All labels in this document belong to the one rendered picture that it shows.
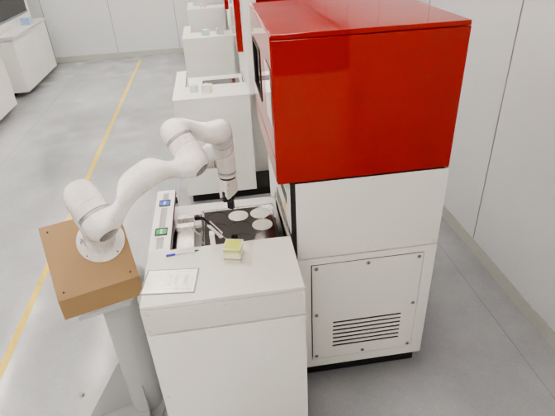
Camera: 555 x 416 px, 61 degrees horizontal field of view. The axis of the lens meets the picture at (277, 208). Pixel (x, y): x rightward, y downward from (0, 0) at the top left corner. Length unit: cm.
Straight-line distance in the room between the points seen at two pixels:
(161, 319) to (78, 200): 54
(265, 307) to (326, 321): 67
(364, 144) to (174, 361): 116
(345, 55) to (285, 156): 44
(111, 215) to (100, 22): 859
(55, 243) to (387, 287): 153
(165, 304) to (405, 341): 142
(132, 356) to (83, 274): 55
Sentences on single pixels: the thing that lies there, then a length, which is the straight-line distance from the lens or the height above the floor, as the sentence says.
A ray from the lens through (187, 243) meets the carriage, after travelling 224.
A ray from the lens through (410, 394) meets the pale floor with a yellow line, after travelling 274.
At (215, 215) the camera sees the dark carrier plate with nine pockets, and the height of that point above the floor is 90.
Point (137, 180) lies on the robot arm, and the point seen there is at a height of 142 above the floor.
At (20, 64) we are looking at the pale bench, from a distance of 828.
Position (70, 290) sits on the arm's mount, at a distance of 206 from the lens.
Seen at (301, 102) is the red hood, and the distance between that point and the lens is 181.
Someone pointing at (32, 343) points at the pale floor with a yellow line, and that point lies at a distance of 336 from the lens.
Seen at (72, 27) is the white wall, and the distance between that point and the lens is 1026.
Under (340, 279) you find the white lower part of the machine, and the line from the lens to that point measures 229.
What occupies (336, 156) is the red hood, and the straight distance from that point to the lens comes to 193.
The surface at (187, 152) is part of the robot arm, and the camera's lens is 167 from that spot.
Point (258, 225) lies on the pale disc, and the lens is 227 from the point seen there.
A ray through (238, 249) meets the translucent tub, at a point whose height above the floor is 103.
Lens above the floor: 215
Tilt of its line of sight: 31 degrees down
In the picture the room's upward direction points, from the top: 3 degrees counter-clockwise
